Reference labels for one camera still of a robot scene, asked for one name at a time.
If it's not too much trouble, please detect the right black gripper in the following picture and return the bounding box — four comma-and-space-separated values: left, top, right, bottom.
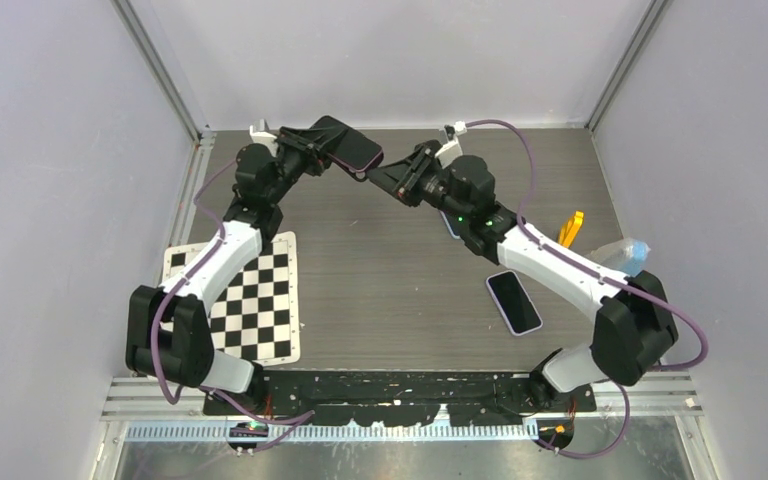
368, 144, 471, 224

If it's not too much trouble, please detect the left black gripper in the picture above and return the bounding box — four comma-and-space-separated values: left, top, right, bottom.
266, 127, 349, 206

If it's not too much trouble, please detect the phone with blue case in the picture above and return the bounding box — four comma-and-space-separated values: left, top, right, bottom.
440, 211, 461, 240

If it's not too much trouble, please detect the phone with lilac case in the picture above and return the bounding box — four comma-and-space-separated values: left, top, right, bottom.
485, 270, 543, 337

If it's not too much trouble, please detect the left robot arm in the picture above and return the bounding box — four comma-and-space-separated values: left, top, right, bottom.
125, 116, 356, 414

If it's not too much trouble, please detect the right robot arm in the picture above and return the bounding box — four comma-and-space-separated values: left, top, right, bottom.
366, 141, 678, 411

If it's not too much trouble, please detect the yellow plastic tool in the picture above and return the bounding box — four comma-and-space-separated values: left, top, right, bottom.
557, 210, 585, 248

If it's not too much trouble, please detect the checkerboard calibration mat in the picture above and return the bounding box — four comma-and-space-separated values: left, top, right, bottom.
161, 231, 302, 368

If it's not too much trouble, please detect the blue plastic bag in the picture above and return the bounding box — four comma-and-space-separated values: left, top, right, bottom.
586, 238, 651, 276

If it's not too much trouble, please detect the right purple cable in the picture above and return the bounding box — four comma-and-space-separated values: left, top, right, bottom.
464, 119, 711, 461

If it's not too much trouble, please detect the purple cable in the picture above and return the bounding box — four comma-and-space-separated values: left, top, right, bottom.
149, 158, 316, 454
464, 119, 711, 461

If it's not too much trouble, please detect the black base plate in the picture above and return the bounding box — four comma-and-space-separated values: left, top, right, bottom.
233, 370, 596, 427

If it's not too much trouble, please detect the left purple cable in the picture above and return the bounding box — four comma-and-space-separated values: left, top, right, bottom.
149, 158, 316, 454

